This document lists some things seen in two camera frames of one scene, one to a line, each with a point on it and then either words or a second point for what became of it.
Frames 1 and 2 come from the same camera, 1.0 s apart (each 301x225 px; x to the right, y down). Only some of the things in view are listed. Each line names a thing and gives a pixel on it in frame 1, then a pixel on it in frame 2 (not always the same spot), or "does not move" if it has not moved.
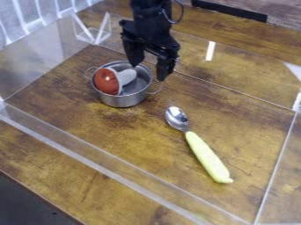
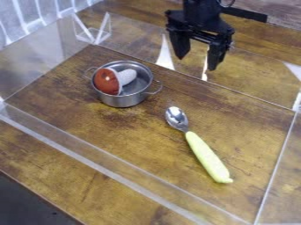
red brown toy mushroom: x=110 y=80 does not move
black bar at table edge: x=232 y=10 does not move
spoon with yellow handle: x=178 y=118 does not move
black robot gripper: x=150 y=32 → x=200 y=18
